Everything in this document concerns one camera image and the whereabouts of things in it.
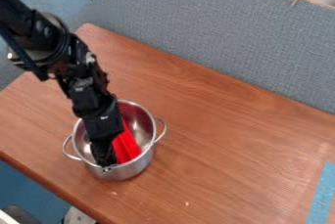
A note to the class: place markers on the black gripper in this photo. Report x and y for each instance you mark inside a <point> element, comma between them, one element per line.
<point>103,124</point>

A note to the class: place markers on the red plastic block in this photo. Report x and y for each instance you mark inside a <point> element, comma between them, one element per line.
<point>126,146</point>

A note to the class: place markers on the metal pot with handles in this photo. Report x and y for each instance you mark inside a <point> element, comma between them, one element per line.
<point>147,128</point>

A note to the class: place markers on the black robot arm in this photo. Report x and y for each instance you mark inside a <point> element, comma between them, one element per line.
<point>44,48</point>

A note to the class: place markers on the white object under table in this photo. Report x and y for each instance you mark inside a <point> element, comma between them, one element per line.
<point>76,217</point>

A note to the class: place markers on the dark object bottom left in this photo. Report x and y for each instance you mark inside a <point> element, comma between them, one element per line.
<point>20,215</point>

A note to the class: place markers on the grey fabric divider panel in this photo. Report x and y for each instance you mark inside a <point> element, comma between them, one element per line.
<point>273,43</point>

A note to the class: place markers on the blue tape strip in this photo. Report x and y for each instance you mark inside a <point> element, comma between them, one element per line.
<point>323,196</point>

